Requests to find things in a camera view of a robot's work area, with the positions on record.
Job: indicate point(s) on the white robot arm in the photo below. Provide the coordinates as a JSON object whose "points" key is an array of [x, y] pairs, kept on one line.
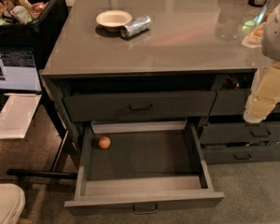
{"points": [[270, 41]]}

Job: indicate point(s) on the black bin of groceries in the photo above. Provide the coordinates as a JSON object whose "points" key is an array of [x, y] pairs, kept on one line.
{"points": [[31, 22]]}

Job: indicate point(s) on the grey top right drawer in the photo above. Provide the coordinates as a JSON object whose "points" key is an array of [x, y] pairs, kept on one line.
{"points": [[232, 102]]}

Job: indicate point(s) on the grey cabinet with counter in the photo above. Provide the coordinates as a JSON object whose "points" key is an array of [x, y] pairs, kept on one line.
{"points": [[191, 45]]}

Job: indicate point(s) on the silver blue drink can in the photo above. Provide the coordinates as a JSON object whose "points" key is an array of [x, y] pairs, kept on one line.
{"points": [[135, 26]]}

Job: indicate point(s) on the black metal desk leg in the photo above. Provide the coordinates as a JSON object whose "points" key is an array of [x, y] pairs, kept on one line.
{"points": [[54, 170]]}

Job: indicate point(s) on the laptop with lit screen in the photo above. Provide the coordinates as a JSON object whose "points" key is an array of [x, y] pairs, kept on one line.
{"points": [[18, 73]]}

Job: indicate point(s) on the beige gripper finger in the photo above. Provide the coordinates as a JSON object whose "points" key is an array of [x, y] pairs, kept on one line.
{"points": [[265, 94]]}

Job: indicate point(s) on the grey middle right drawer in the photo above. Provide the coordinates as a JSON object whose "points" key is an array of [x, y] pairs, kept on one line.
{"points": [[220, 133]]}

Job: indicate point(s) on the grey bottom right drawer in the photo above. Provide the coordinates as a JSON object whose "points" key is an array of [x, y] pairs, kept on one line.
{"points": [[215, 155]]}

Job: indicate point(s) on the small orange fruit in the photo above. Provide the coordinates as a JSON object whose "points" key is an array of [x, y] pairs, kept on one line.
{"points": [[104, 142]]}

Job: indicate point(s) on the open grey middle drawer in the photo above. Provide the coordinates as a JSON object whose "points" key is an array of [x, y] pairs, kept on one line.
{"points": [[149, 167]]}

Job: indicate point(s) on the white rounded robot base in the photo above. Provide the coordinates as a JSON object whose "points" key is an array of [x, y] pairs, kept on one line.
{"points": [[12, 201]]}

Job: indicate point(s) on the white paper sheet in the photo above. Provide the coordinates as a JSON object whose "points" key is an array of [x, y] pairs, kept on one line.
{"points": [[17, 114]]}

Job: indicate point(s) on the white paper bowl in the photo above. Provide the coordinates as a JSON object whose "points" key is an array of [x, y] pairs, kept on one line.
{"points": [[113, 20]]}

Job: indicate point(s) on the grey top left drawer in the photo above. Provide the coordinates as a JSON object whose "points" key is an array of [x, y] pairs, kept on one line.
{"points": [[139, 105]]}

